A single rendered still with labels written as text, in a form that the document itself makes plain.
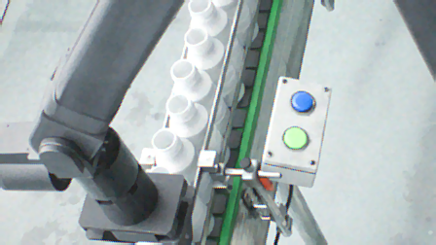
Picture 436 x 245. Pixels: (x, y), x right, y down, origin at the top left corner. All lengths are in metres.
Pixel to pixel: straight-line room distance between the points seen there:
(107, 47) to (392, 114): 2.03
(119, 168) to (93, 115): 0.11
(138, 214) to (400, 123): 1.79
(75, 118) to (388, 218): 1.83
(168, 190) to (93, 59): 0.27
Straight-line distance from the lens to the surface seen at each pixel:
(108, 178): 0.97
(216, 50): 1.59
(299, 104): 1.51
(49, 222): 2.97
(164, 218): 1.04
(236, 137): 1.66
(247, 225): 1.66
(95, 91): 0.86
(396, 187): 2.69
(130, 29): 0.78
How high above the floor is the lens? 2.36
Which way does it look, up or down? 55 degrees down
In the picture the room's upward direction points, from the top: 27 degrees counter-clockwise
